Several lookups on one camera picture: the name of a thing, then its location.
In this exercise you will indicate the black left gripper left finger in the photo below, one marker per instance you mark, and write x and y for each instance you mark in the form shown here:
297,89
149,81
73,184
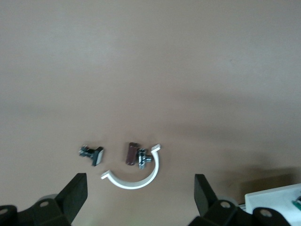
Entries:
75,195

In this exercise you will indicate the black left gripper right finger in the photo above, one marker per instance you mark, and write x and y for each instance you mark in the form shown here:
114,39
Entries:
202,195

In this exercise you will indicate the white tray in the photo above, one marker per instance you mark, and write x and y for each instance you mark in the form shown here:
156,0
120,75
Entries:
265,197

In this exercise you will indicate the green mushroom pushbutton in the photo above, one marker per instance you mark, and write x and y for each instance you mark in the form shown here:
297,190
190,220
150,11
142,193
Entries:
297,204

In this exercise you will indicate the black square pushbutton switch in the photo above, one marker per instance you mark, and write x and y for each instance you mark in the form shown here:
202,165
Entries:
98,156

